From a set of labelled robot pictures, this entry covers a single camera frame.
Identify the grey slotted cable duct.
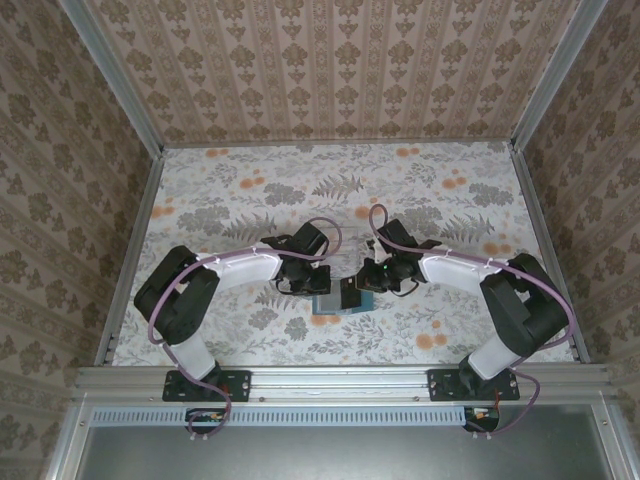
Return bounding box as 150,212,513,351
91,404,504,429

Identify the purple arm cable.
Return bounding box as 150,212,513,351
148,216,344,444
368,202,576,441

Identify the aluminium table side rail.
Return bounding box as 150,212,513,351
93,147,169,369
508,142,591,366

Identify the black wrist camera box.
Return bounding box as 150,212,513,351
373,218,417,251
293,221,332,257

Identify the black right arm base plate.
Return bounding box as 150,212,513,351
427,367,521,402

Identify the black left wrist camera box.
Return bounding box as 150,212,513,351
293,221,332,257

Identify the grey metal panel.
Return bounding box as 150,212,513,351
74,424,619,480

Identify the aluminium mounting rail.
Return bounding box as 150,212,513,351
71,363,615,405

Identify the blue leather card holder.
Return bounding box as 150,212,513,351
310,292,375,317

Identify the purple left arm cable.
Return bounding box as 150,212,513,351
148,216,344,444

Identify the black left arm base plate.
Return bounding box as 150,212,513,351
162,368,252,402

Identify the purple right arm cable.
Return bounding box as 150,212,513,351
368,202,576,441

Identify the black controller board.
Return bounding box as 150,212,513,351
185,407,229,435
462,405,502,434

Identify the aluminium frame post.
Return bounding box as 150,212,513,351
59,0,167,157
508,0,601,151

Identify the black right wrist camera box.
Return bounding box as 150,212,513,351
373,218,417,251

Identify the black credit card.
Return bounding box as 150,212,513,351
339,278,362,310

